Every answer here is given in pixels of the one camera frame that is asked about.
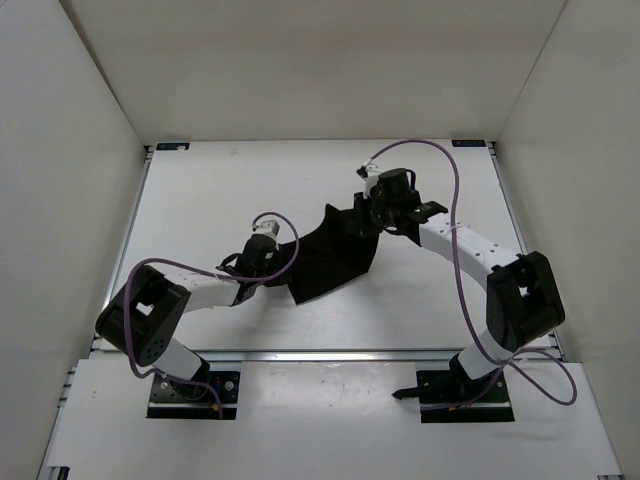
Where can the right aluminium side rail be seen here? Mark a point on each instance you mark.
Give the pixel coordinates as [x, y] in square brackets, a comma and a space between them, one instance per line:
[548, 342]

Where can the left aluminium side rail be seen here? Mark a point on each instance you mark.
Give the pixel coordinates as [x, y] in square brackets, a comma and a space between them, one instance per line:
[126, 210]

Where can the right blue corner label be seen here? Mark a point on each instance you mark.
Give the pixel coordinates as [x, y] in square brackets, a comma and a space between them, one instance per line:
[468, 143]

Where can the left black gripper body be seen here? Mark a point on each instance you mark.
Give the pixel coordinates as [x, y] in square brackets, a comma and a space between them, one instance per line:
[259, 271]

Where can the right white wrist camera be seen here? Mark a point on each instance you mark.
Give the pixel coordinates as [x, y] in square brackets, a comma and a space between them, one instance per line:
[369, 173]

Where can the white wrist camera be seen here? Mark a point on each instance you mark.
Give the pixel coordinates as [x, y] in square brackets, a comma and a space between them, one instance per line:
[267, 229]
[369, 173]

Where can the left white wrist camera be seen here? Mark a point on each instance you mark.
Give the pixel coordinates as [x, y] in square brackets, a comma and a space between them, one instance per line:
[267, 229]

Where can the aluminium side rail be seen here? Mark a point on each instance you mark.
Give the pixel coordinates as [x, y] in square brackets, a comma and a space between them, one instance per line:
[548, 342]
[126, 210]

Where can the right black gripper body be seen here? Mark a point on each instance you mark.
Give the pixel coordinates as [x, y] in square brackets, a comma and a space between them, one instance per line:
[384, 212]

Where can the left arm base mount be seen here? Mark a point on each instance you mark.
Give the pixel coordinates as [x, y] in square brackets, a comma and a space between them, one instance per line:
[173, 400]

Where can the left blue corner label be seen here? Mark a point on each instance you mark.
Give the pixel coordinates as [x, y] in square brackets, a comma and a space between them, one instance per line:
[172, 146]

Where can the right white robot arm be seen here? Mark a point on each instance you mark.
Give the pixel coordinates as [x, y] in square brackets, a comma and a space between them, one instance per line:
[522, 299]

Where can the black skirt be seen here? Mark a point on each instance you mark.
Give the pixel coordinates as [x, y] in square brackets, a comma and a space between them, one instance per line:
[327, 258]

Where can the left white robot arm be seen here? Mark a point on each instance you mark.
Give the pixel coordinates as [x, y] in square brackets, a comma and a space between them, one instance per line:
[140, 321]

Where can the blue corner label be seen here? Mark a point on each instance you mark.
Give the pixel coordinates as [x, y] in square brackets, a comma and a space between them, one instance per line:
[172, 146]
[468, 143]

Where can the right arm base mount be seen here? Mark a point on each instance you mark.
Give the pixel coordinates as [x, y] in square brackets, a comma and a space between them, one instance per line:
[451, 397]

